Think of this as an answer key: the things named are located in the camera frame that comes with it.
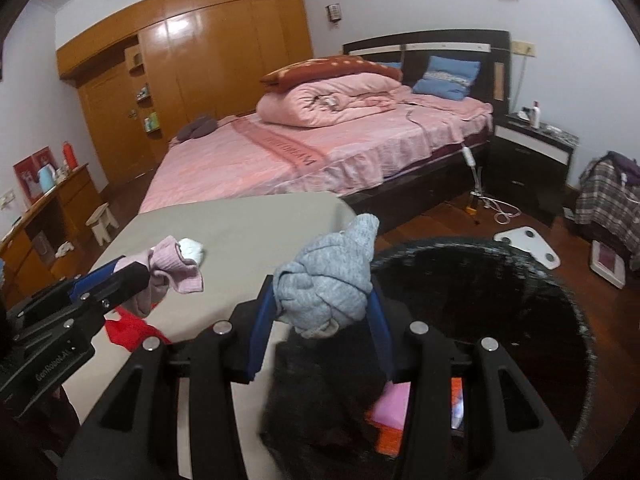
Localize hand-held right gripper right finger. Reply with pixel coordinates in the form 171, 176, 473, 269
365, 287, 583, 480

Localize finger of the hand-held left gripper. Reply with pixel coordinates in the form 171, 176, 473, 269
70, 255, 126, 302
82, 264, 151, 313

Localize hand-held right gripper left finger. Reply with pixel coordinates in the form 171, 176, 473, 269
57, 280, 281, 480

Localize pink sock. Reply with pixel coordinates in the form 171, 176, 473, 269
122, 235, 205, 318

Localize pink paper sheet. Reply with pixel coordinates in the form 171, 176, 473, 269
365, 382, 412, 431

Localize grey-blue sock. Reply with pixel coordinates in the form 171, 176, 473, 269
272, 213, 381, 339

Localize bin with black bag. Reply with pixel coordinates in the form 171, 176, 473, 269
257, 237, 596, 480

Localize red cloth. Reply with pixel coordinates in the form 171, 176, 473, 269
104, 310, 173, 353

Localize small wooden stool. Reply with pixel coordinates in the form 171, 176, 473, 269
86, 203, 120, 246

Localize white crumpled tissue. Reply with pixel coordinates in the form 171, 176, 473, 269
177, 236, 206, 266

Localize wooden desk cabinet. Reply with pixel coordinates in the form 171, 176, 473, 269
0, 165, 103, 306

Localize grey table cover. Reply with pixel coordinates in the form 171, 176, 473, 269
60, 191, 357, 480

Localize dark wooden bed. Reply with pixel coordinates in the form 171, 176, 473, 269
137, 29, 512, 238

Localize brown plush slippers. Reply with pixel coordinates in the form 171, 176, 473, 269
177, 115, 218, 141

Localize white bathroom scale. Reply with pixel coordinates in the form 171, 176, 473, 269
493, 227, 561, 271

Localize black white nightstand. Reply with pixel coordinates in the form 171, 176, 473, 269
484, 112, 580, 228

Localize folded pink duvet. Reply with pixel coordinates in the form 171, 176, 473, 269
256, 72, 413, 128

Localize white scale red panel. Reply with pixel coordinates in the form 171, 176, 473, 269
591, 241, 627, 289

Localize wooden wardrobe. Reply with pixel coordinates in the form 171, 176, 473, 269
56, 0, 316, 181

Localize plaid cloth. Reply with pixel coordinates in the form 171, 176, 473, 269
574, 157, 640, 233

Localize blue patterned pillow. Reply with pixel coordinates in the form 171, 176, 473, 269
412, 56, 481, 101

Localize red patterned pillow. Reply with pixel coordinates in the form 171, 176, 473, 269
260, 56, 403, 95

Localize purple cloth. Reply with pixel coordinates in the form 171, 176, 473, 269
607, 150, 640, 186

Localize red picture frame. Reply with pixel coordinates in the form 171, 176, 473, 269
12, 146, 53, 206

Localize white floor cable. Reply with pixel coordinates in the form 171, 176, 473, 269
472, 167, 521, 225

